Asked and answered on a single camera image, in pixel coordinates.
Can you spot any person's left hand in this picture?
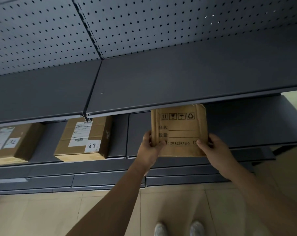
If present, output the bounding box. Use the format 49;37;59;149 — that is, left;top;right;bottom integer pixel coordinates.
136;130;166;176

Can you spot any brown cardboard box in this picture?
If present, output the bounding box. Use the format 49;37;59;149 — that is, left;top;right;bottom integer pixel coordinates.
54;115;113;163
0;123;45;166

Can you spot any grey metal pegboard shelf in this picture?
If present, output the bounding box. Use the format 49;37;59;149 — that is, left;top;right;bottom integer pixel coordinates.
0;0;297;196

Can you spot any person's white shoe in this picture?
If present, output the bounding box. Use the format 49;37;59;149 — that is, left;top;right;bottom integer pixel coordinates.
154;222;168;236
189;220;205;236

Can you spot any person's left forearm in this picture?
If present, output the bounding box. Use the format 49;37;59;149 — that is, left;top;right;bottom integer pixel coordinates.
66;166;149;236

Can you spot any printed brown carton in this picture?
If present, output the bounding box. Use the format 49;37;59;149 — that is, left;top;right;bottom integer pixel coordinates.
150;103;208;158

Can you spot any person's right forearm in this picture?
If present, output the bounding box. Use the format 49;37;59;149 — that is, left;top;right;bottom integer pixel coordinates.
219;164;297;236

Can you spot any small beige table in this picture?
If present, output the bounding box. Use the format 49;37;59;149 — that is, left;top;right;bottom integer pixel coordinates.
281;89;297;111

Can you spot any person's right hand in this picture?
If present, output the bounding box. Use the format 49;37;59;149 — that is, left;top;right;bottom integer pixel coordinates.
196;133;237;180

